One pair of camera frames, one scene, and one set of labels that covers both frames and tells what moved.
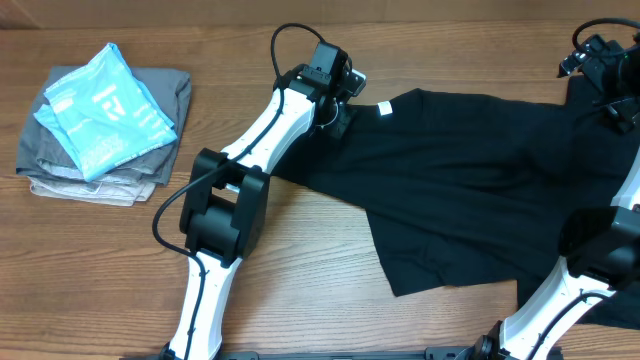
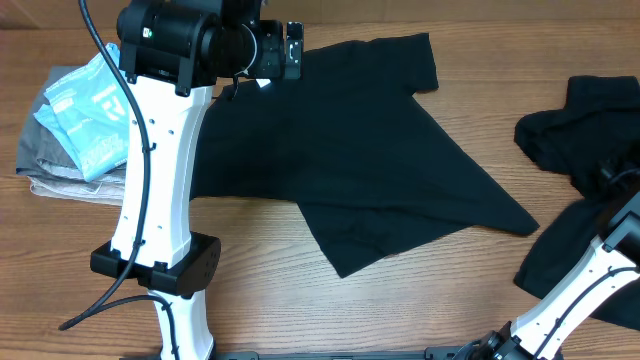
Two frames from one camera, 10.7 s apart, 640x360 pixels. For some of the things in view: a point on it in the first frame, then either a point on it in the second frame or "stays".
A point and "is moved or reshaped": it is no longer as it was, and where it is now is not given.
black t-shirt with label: x=464 y=191 is moved or reshaped
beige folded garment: x=114 y=194 stays
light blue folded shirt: x=105 y=115 stays
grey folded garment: x=42 y=148 stays
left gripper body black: x=337 y=118 → x=258 y=55
